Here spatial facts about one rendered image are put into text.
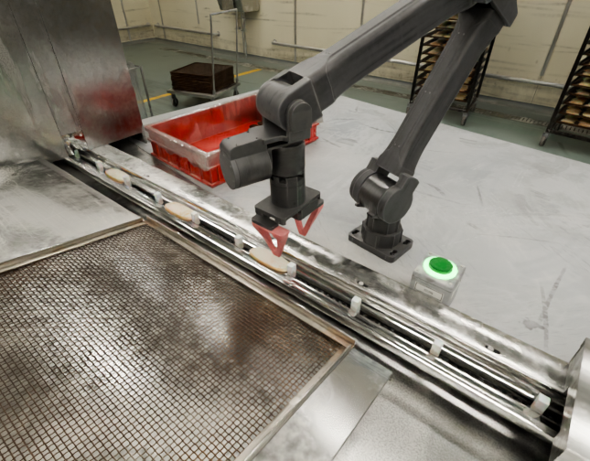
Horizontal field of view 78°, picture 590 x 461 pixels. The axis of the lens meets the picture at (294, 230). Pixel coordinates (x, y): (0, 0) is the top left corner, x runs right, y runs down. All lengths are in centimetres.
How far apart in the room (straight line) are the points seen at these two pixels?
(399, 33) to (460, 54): 16
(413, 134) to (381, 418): 47
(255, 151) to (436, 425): 45
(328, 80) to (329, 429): 43
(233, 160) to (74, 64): 80
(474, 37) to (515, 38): 417
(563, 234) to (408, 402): 60
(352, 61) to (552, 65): 439
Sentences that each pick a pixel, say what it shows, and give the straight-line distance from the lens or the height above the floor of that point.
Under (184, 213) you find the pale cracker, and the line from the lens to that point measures 88.
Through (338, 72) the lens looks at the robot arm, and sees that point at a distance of 55.
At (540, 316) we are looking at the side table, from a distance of 79.
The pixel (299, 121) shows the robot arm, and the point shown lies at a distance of 51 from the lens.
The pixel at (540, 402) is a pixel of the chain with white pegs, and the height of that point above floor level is 87.
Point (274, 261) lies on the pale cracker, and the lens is 71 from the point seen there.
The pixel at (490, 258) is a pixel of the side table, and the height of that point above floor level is 82.
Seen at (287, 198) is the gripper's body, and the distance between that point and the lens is 58.
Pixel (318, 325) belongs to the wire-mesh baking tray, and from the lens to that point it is 56.
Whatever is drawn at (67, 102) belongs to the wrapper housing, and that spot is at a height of 101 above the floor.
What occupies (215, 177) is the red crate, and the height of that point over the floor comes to 85.
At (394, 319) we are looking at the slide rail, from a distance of 64.
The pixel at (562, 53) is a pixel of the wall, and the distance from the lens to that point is 487.
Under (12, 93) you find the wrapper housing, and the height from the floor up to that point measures 106.
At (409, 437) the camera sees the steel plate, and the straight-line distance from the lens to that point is 57.
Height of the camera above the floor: 133
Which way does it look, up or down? 36 degrees down
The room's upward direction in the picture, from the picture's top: straight up
